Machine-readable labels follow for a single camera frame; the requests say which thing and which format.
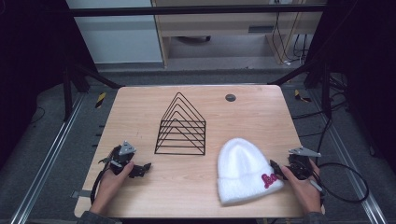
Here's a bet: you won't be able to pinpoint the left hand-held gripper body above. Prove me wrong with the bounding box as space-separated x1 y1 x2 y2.
98 140 138 175

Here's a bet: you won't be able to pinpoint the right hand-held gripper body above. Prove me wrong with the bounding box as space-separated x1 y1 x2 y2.
287 146 322 181

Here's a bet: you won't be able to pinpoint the white knit beanie hat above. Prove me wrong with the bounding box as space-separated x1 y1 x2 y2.
216 137 285 206

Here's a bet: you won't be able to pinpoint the person's right hand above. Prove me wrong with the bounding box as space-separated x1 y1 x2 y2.
279 158 323 217

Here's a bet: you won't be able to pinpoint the person's left hand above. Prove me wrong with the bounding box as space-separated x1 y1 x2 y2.
90 161 135 217

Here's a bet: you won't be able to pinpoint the yellow black hazard tape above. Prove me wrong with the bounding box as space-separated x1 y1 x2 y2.
94 91 107 110
293 89 313 104

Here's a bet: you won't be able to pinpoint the white cabinet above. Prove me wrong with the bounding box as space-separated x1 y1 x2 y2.
65 0 164 65

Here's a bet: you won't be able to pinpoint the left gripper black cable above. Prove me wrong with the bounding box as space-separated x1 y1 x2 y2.
89 167 112 206

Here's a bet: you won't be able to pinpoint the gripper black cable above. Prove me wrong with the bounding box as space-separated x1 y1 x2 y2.
309 161 371 205
89 167 112 206

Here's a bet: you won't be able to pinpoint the black wire file rack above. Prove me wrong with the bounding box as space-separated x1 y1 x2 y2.
153 91 207 157

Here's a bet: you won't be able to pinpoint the aluminium floor rail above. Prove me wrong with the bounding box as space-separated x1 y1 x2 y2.
8 92 86 224
309 88 389 224

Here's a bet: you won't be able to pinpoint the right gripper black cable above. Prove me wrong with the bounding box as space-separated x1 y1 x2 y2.
309 161 371 205

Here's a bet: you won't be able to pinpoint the black floor cables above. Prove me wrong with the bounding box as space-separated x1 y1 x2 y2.
290 73 351 166

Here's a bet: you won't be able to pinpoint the grey metal table bracket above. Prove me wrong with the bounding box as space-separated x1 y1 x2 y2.
70 189 92 200

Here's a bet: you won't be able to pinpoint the black frame post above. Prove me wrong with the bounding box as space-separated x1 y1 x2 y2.
61 61 125 123
266 59 333 119

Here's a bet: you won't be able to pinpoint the bundle of hanging cables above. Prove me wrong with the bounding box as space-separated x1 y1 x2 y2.
270 11 310 67

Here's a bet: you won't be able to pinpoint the black horizontal frame bar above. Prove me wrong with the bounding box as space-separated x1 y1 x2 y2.
66 4 329 18

